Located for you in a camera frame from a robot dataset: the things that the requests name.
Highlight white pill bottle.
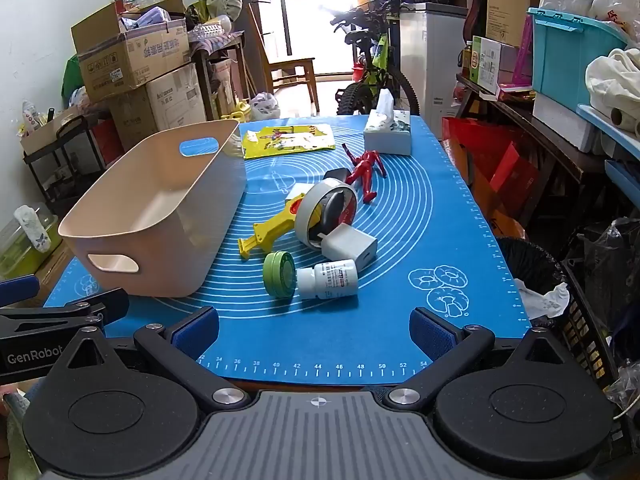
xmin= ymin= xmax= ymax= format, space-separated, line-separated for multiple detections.
xmin=296 ymin=259 xmax=360 ymax=301

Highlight wooden chair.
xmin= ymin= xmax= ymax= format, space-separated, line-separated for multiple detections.
xmin=247 ymin=2 xmax=321 ymax=113

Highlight white tape roll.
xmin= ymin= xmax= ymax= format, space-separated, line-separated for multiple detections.
xmin=293 ymin=180 xmax=358 ymax=251

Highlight green round container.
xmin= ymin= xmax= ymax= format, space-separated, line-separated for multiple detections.
xmin=263 ymin=251 xmax=299 ymax=301

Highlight teal storage bin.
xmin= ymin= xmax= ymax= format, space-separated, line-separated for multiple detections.
xmin=526 ymin=7 xmax=628 ymax=113

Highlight red paper bags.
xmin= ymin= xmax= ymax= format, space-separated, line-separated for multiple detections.
xmin=442 ymin=117 xmax=541 ymax=211

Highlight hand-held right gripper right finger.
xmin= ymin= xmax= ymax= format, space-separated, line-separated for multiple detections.
xmin=382 ymin=306 xmax=596 ymax=411

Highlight white patterned bottle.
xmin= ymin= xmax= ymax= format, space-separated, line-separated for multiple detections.
xmin=14 ymin=205 xmax=53 ymax=253

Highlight small brown cardboard box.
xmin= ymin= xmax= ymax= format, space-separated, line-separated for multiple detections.
xmin=20 ymin=105 xmax=96 ymax=156

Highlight dark wooden shelf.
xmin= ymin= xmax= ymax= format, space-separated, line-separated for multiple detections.
xmin=455 ymin=72 xmax=640 ymax=241

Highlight green and white box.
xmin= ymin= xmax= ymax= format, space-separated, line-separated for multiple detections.
xmin=470 ymin=35 xmax=521 ymax=98

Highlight green lidded container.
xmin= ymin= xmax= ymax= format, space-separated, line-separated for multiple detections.
xmin=0 ymin=202 xmax=63 ymax=278

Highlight tall brown cardboard box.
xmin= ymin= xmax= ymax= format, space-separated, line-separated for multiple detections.
xmin=485 ymin=0 xmax=556 ymax=48

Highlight white chest freezer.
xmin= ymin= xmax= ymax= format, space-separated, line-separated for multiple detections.
xmin=397 ymin=2 xmax=468 ymax=140

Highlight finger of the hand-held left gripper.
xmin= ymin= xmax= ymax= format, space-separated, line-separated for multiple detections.
xmin=0 ymin=275 xmax=41 ymax=307
xmin=0 ymin=287 xmax=130 ymax=333

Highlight beige plastic basket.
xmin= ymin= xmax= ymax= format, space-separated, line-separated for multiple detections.
xmin=57 ymin=119 xmax=248 ymax=298

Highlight black metal cart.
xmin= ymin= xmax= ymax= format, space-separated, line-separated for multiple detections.
xmin=22 ymin=115 xmax=108 ymax=211

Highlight black trash bin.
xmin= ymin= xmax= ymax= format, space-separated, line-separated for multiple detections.
xmin=495 ymin=237 xmax=571 ymax=331

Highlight blue silicone mat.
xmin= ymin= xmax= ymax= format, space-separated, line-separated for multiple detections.
xmin=42 ymin=114 xmax=532 ymax=387

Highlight black and green bicycle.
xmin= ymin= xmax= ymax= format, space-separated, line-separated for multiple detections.
xmin=330 ymin=0 xmax=420 ymax=116

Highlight black plastic crate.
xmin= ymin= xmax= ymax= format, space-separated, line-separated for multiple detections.
xmin=560 ymin=255 xmax=640 ymax=396

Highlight small white plastic bag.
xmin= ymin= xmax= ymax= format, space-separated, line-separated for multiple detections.
xmin=248 ymin=92 xmax=281 ymax=122

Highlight red action figure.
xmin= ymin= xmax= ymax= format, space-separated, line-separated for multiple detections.
xmin=341 ymin=143 xmax=388 ymax=205

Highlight yellow toy gun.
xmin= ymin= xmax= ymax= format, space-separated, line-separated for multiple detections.
xmin=237 ymin=182 xmax=313 ymax=261

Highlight white cloth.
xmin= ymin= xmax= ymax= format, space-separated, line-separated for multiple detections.
xmin=585 ymin=47 xmax=640 ymax=133

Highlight white foam box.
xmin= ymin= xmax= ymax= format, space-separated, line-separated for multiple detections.
xmin=532 ymin=92 xmax=598 ymax=153

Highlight pink box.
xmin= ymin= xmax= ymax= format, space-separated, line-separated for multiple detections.
xmin=497 ymin=15 xmax=535 ymax=90

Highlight open brown cardboard box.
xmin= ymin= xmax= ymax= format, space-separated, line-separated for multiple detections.
xmin=70 ymin=0 xmax=192 ymax=103

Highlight white tissue box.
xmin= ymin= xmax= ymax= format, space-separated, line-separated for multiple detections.
xmin=362 ymin=89 xmax=412 ymax=156

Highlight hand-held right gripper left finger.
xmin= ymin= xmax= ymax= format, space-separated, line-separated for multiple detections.
xmin=45 ymin=306 xmax=251 ymax=413

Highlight white charger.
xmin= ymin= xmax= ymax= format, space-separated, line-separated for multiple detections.
xmin=320 ymin=223 xmax=378 ymax=268

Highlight dark wooden table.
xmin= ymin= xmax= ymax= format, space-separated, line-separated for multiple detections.
xmin=187 ymin=30 xmax=251 ymax=121

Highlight yellow printed packet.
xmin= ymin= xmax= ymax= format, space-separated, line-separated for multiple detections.
xmin=241 ymin=124 xmax=336 ymax=160

